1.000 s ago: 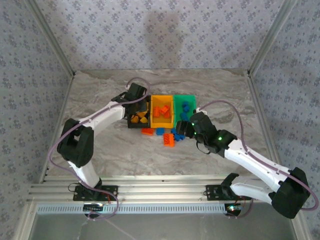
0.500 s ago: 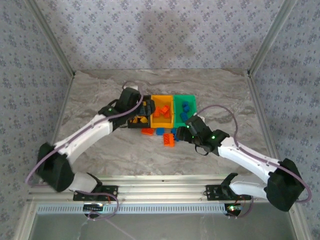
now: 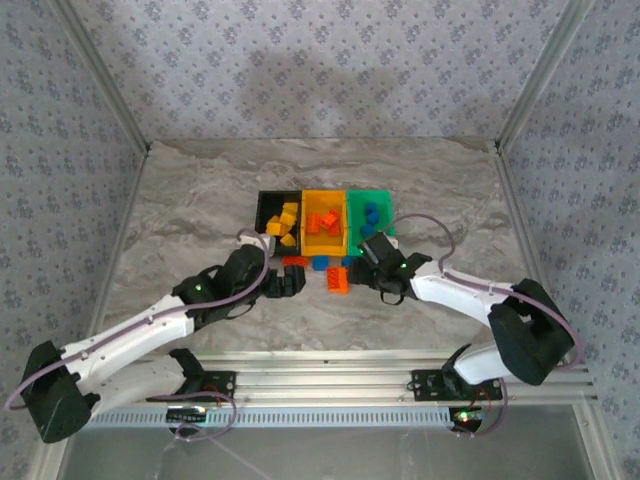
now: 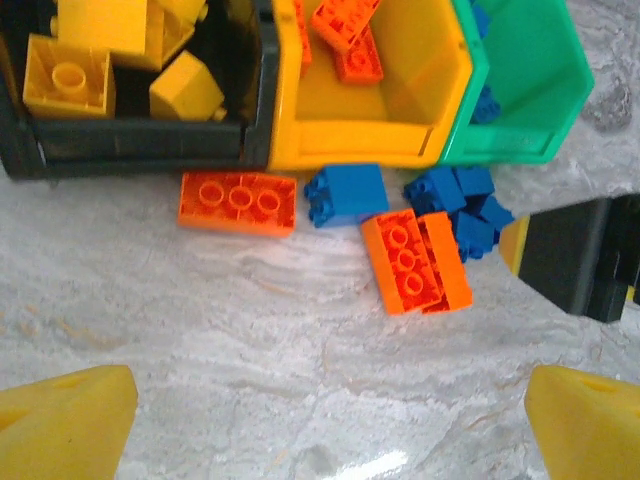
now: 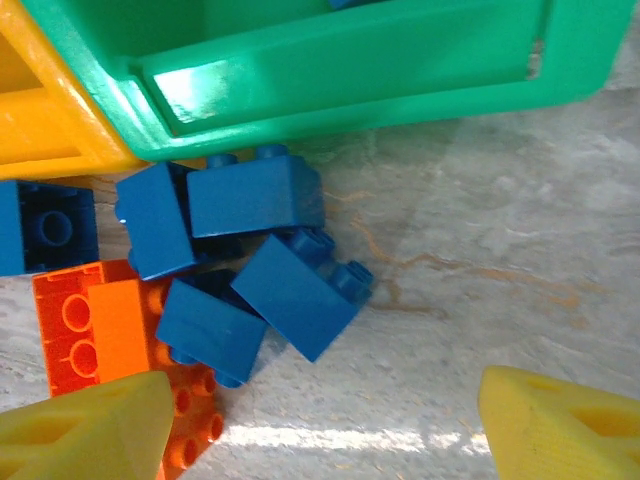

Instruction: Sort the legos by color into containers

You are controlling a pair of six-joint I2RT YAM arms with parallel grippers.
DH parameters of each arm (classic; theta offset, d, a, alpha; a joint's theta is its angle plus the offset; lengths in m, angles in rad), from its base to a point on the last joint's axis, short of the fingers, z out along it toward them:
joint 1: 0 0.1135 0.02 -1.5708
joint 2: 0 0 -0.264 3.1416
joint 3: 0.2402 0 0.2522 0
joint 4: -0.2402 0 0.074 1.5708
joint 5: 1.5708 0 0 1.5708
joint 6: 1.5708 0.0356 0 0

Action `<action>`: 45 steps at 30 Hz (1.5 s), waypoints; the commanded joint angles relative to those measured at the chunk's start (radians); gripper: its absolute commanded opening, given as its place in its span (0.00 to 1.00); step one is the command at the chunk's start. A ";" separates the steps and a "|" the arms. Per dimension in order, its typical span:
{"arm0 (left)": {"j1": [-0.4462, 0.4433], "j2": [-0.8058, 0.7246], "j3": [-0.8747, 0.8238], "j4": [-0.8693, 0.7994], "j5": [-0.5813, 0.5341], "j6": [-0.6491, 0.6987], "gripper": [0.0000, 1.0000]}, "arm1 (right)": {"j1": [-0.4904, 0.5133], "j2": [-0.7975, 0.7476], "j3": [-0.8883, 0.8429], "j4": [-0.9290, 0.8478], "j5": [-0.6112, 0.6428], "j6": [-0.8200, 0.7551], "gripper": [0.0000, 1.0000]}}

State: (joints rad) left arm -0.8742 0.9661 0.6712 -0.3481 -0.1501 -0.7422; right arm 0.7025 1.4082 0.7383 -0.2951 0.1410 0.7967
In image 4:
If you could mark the yellow lego brick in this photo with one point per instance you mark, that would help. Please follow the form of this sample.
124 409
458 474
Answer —
184 17
110 30
67 80
185 90

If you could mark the yellow plastic bin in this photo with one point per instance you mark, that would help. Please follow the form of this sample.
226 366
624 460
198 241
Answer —
360 145

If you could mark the green plastic bin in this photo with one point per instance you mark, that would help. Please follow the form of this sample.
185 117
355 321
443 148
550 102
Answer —
530 75

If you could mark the orange lego brick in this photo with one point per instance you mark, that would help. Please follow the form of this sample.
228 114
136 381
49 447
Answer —
237 205
345 20
360 62
400 260
447 260

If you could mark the black plastic bin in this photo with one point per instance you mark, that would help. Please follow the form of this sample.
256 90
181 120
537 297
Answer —
125 145

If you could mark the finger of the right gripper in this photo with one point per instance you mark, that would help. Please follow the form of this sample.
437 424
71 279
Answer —
565 250
625 250

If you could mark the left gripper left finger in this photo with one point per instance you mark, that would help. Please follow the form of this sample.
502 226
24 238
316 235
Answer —
65 425

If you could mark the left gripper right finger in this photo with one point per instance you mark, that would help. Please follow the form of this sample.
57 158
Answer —
590 430

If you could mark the blue lego brick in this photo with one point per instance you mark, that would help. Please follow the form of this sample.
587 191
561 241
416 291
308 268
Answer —
475 182
480 20
497 215
435 190
486 107
475 237
350 192

